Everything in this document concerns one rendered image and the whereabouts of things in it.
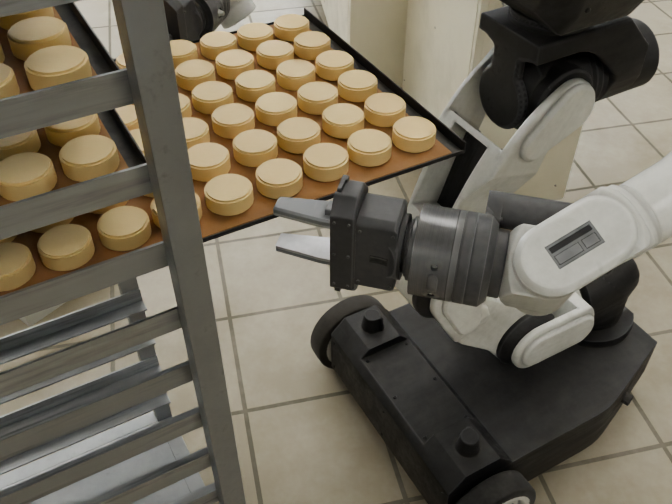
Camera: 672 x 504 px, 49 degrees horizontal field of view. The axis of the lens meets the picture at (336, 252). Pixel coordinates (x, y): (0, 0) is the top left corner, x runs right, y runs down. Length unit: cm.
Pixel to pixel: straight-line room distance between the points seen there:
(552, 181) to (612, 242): 155
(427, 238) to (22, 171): 36
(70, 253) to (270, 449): 106
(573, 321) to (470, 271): 92
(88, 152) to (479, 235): 36
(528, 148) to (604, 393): 71
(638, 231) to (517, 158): 48
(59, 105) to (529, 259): 40
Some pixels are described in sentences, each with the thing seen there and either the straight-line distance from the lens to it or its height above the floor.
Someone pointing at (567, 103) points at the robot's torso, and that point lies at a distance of 114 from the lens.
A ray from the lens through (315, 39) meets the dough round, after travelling 104.
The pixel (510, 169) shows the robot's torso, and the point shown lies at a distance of 114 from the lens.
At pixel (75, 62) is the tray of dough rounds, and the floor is 115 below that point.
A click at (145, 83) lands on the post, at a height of 116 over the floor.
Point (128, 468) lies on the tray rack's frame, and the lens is 156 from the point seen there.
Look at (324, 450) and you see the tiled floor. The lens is 170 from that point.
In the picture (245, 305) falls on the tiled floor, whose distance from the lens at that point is 199.
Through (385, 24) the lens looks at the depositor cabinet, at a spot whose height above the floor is 33.
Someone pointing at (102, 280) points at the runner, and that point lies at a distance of 72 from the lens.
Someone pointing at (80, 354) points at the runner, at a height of 87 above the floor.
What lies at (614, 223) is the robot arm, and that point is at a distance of 67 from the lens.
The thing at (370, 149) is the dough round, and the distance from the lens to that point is 82.
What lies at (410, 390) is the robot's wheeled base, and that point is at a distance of 156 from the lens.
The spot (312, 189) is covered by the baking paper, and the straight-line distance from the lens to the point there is 79.
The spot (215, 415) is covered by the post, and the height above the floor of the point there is 73.
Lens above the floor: 144
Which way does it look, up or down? 43 degrees down
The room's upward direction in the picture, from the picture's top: straight up
